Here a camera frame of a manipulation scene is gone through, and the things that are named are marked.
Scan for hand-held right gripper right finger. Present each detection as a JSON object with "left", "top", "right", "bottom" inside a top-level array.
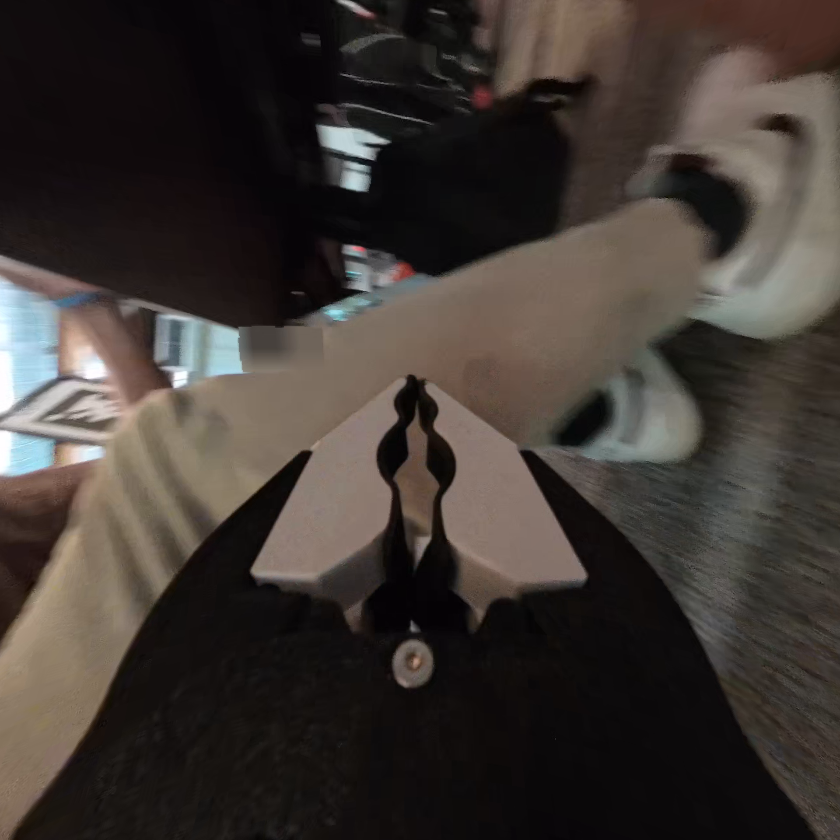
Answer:
[{"left": 409, "top": 379, "right": 589, "bottom": 635}]

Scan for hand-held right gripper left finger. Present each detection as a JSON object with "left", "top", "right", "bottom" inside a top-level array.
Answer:
[{"left": 251, "top": 375, "right": 421, "bottom": 635}]

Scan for person's left forearm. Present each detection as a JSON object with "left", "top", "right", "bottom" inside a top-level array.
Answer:
[{"left": 58, "top": 292, "right": 173, "bottom": 395}]

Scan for dark brown desk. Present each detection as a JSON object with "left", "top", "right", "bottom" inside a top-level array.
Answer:
[{"left": 0, "top": 0, "right": 345, "bottom": 329}]

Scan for person's white black sneaker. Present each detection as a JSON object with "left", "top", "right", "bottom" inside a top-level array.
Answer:
[
  {"left": 626, "top": 49, "right": 840, "bottom": 341},
  {"left": 553, "top": 346, "right": 704, "bottom": 464}
]

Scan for person's beige trousers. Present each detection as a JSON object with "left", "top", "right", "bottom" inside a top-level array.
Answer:
[{"left": 0, "top": 197, "right": 718, "bottom": 833}]

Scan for black white patterned object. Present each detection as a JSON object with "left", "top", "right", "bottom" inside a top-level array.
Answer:
[{"left": 0, "top": 375, "right": 129, "bottom": 446}]

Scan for black bag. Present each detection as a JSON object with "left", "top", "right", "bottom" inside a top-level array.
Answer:
[{"left": 367, "top": 75, "right": 595, "bottom": 277}]

